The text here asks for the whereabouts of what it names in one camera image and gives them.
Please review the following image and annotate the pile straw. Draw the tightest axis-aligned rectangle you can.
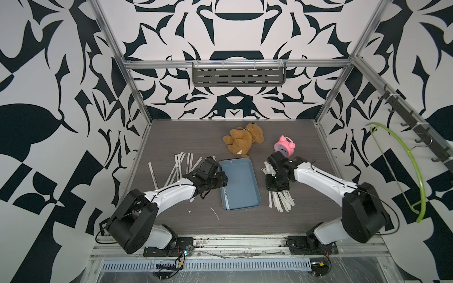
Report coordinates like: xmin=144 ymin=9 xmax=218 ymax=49
xmin=165 ymin=152 xmax=186 ymax=186
xmin=268 ymin=191 xmax=295 ymax=213

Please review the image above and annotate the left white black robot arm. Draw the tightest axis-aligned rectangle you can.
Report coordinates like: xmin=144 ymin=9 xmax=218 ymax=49
xmin=106 ymin=156 xmax=228 ymax=254

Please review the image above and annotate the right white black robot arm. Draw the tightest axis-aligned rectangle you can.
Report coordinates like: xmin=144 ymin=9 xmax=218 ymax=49
xmin=264 ymin=152 xmax=390 ymax=250

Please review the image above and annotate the blue plastic storage tray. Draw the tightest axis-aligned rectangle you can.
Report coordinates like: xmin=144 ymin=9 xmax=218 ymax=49
xmin=219 ymin=159 xmax=262 ymax=211

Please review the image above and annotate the pink alarm clock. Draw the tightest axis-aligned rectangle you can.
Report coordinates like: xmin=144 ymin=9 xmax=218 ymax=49
xmin=274 ymin=135 xmax=296 ymax=158

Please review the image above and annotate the brown teddy bear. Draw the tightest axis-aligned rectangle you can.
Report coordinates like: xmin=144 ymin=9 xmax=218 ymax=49
xmin=223 ymin=122 xmax=264 ymax=158

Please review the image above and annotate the lone wrapped straw far left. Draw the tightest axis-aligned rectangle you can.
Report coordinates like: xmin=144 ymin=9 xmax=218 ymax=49
xmin=148 ymin=162 xmax=159 ymax=190

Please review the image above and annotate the green plastic clothes hanger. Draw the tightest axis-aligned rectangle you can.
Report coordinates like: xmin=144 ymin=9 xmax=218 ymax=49
xmin=366 ymin=122 xmax=427 ymax=224

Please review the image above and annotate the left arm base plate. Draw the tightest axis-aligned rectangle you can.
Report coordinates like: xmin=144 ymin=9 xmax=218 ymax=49
xmin=143 ymin=237 xmax=194 ymax=258

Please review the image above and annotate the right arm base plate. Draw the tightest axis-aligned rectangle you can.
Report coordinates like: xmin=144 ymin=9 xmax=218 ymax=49
xmin=285 ymin=235 xmax=339 ymax=255

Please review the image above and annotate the white slotted cable duct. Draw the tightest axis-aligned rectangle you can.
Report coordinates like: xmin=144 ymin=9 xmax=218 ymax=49
xmin=101 ymin=258 xmax=311 ymax=272

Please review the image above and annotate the grey metal wall shelf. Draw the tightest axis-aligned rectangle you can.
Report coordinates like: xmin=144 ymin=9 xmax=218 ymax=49
xmin=191 ymin=60 xmax=286 ymax=87

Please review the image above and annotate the grey wall hook rail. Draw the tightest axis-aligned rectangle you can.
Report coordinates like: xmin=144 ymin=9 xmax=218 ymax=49
xmin=379 ymin=84 xmax=453 ymax=172

